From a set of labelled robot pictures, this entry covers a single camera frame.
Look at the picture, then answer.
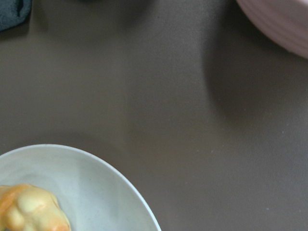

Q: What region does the grey folded cloth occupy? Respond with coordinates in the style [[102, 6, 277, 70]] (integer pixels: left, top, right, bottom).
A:
[[0, 0, 32, 31]]

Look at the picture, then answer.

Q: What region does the glazed twisted donut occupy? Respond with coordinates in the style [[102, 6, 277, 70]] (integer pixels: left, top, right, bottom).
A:
[[0, 184, 71, 231]]

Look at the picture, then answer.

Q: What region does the pink ribbed bowl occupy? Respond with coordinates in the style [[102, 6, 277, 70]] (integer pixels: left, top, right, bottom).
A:
[[237, 0, 308, 58]]

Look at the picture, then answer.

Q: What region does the white round plate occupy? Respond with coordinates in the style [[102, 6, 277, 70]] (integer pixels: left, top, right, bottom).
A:
[[0, 144, 160, 231]]

